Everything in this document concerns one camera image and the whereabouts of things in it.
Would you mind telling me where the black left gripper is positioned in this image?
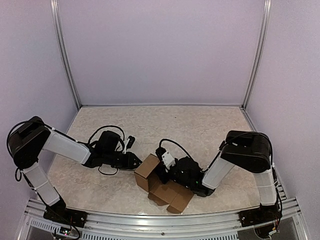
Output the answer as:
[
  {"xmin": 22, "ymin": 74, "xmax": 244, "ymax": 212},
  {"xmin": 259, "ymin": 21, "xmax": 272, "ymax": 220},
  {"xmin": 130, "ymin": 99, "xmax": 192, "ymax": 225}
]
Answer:
[{"xmin": 103, "ymin": 150, "xmax": 144, "ymax": 170}]

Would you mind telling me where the brown cardboard box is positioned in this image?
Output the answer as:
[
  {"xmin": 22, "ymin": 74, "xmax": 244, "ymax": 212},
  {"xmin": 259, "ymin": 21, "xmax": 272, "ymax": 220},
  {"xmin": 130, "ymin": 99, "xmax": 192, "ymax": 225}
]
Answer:
[{"xmin": 134, "ymin": 154, "xmax": 194, "ymax": 214}]

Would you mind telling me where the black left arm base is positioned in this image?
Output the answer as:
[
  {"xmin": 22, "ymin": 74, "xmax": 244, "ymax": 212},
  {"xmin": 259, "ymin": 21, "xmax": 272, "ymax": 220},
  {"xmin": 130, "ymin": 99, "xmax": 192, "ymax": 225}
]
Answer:
[{"xmin": 43, "ymin": 198, "xmax": 88, "ymax": 228}]

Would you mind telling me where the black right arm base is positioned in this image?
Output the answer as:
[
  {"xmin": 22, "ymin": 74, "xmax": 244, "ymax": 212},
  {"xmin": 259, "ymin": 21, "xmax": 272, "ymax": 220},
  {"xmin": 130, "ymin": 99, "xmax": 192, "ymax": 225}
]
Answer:
[{"xmin": 238, "ymin": 203, "xmax": 283, "ymax": 227}]

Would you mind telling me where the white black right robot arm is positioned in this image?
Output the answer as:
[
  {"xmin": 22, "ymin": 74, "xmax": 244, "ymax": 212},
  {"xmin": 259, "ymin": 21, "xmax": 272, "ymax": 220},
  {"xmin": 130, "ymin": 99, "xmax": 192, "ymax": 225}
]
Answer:
[{"xmin": 155, "ymin": 130, "xmax": 279, "ymax": 222}]

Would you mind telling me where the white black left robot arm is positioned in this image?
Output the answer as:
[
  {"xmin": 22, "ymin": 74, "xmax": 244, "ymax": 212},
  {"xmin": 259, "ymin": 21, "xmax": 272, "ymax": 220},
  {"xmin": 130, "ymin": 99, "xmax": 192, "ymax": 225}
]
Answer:
[{"xmin": 6, "ymin": 116, "xmax": 142, "ymax": 223}]

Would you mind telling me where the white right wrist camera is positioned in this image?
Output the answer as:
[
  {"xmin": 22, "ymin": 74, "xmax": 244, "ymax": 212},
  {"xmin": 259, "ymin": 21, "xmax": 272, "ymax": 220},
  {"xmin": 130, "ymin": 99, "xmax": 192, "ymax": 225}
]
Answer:
[{"xmin": 155, "ymin": 147, "xmax": 176, "ymax": 170}]

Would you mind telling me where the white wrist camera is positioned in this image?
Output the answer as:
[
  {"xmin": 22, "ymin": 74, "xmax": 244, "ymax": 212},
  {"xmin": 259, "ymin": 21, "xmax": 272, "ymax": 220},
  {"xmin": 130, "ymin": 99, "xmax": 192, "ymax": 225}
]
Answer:
[
  {"xmin": 155, "ymin": 147, "xmax": 176, "ymax": 170},
  {"xmin": 122, "ymin": 135, "xmax": 136, "ymax": 154}
]

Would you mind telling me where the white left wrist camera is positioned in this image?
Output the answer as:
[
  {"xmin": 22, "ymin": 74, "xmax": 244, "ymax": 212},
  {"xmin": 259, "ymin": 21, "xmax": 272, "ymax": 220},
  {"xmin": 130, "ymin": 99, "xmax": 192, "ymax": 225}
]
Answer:
[{"xmin": 122, "ymin": 135, "xmax": 136, "ymax": 154}]

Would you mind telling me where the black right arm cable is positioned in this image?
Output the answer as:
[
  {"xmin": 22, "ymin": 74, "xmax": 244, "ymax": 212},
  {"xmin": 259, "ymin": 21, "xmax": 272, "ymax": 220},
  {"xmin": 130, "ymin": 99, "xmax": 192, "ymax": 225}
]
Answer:
[{"xmin": 158, "ymin": 132, "xmax": 283, "ymax": 216}]

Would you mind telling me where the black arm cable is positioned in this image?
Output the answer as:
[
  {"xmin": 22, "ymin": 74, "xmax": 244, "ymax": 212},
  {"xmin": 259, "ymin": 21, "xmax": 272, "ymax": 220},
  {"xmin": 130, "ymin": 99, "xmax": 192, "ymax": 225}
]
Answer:
[
  {"xmin": 158, "ymin": 132, "xmax": 283, "ymax": 216},
  {"xmin": 6, "ymin": 121, "xmax": 128, "ymax": 183}
]

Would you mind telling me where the front aluminium frame rail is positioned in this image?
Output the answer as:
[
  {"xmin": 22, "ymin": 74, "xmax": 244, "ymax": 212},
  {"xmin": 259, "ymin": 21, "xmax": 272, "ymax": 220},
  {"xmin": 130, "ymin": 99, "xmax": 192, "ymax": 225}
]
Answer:
[{"xmin": 16, "ymin": 198, "xmax": 311, "ymax": 240}]

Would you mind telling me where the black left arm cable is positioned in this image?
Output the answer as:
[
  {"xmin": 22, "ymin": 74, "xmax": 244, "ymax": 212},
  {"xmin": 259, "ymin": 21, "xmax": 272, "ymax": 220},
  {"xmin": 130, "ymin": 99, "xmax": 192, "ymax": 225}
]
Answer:
[{"xmin": 6, "ymin": 121, "xmax": 128, "ymax": 183}]

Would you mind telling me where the left aluminium frame post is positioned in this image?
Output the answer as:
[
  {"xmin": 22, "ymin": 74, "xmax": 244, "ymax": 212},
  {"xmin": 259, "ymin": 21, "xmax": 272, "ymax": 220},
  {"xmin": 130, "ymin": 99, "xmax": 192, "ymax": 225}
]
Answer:
[{"xmin": 50, "ymin": 0, "xmax": 82, "ymax": 110}]

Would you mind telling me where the aluminium frame post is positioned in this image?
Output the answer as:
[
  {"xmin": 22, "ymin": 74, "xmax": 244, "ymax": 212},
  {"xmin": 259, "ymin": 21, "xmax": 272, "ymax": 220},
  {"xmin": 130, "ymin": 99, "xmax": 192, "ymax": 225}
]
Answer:
[
  {"xmin": 50, "ymin": 0, "xmax": 82, "ymax": 110},
  {"xmin": 241, "ymin": 0, "xmax": 272, "ymax": 112}
]

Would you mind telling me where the right aluminium frame post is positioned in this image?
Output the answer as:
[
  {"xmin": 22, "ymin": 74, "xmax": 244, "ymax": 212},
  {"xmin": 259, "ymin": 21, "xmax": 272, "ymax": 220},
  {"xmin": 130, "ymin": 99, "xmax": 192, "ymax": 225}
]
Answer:
[{"xmin": 241, "ymin": 0, "xmax": 272, "ymax": 112}]

